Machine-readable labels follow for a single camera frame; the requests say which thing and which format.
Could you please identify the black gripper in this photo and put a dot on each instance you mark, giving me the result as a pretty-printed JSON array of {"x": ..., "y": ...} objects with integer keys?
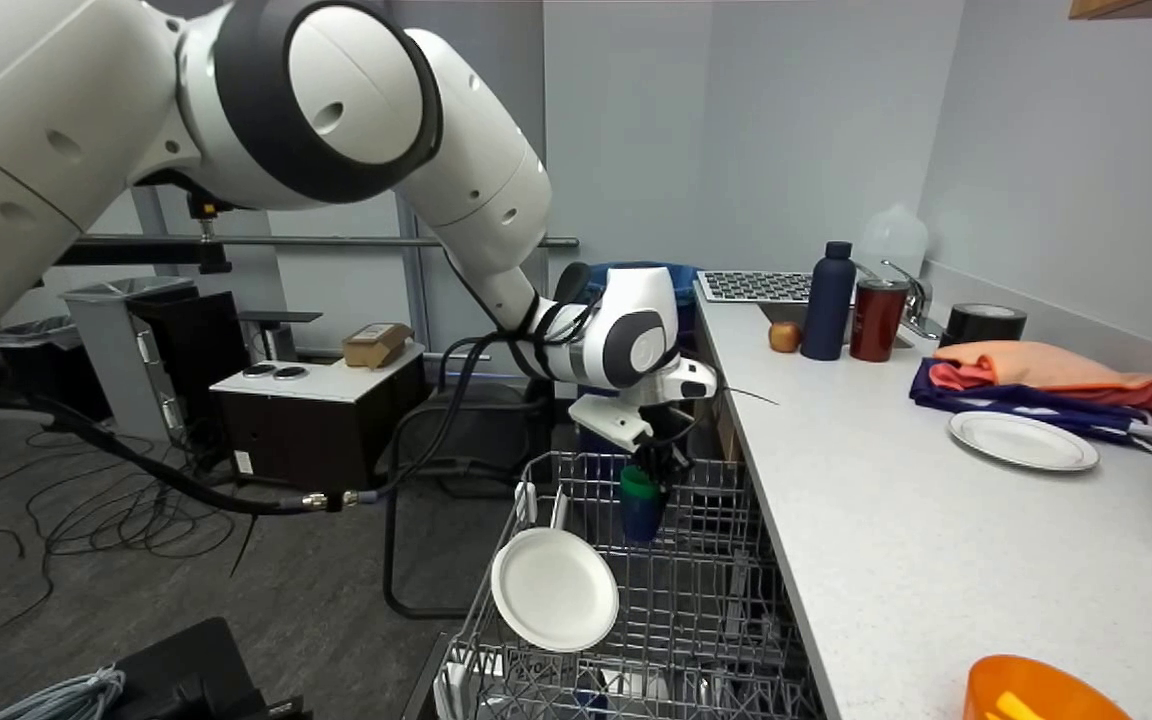
[{"x": 664, "y": 425}]

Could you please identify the green plastic cup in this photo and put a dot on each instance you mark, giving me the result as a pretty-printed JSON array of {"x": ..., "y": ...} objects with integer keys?
[{"x": 640, "y": 489}]

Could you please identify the dark blue plastic cup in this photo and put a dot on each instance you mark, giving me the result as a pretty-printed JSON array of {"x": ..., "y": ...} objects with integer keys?
[{"x": 640, "y": 524}]

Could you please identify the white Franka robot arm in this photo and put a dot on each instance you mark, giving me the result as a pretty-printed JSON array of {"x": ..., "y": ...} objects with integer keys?
[{"x": 97, "y": 106}]

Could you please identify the black office chair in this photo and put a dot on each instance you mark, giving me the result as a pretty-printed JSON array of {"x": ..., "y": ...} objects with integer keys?
[{"x": 509, "y": 442}]

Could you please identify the white round plate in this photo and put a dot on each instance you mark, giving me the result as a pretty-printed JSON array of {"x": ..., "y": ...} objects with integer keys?
[{"x": 555, "y": 590}]

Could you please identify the blue recycling bin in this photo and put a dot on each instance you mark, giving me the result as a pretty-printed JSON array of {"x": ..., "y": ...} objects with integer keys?
[{"x": 687, "y": 287}]

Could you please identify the grey sink grid mat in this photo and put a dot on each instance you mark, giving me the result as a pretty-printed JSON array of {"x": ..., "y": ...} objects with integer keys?
[{"x": 755, "y": 287}]

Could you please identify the navy blue water bottle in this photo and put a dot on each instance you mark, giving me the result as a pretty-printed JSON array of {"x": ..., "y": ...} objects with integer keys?
[{"x": 826, "y": 305}]

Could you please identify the dark red tumbler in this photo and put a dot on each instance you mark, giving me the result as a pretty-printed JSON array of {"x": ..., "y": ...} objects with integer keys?
[{"x": 879, "y": 321}]

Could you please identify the small cardboard box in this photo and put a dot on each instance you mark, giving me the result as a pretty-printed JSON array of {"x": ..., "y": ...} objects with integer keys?
[{"x": 379, "y": 345}]

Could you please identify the chrome sink faucet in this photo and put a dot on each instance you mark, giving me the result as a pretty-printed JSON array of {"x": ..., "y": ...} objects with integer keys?
[{"x": 917, "y": 301}]

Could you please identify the translucent plastic jug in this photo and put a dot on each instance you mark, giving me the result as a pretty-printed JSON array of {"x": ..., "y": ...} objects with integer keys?
[{"x": 898, "y": 240}]

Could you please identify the low black cabinet white top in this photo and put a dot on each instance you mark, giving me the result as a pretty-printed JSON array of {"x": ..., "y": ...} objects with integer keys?
[{"x": 311, "y": 425}]

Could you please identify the navy blue cloth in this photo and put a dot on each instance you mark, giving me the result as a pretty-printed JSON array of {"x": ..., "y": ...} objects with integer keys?
[{"x": 1000, "y": 400}]

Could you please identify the black round tin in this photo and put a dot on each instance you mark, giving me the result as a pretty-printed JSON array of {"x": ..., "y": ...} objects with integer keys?
[{"x": 980, "y": 324}]

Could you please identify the white plate with silver rim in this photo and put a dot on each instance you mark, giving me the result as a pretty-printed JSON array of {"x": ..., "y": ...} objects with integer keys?
[{"x": 1023, "y": 442}]

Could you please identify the orange cloth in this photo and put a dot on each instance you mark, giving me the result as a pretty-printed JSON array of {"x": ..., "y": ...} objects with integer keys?
[{"x": 1042, "y": 364}]

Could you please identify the orange bowl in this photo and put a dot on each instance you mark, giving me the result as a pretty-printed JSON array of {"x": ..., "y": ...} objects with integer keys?
[{"x": 1030, "y": 691}]

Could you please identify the black computer tower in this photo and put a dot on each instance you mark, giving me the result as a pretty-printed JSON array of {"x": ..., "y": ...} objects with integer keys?
[{"x": 197, "y": 352}]

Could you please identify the black equipment base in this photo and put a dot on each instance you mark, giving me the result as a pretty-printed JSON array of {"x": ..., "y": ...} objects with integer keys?
[{"x": 191, "y": 673}]

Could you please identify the black trash bin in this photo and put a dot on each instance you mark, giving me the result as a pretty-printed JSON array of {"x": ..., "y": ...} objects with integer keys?
[{"x": 56, "y": 385}]

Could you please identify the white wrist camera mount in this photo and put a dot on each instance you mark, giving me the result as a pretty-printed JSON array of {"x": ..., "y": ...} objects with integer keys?
[{"x": 609, "y": 420}]

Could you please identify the grey horizontal rail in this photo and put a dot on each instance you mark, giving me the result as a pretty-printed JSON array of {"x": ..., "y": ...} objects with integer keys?
[{"x": 311, "y": 245}]

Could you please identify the wooden wall cabinet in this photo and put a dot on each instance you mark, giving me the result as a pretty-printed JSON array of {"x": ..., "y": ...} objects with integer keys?
[{"x": 1140, "y": 4}]

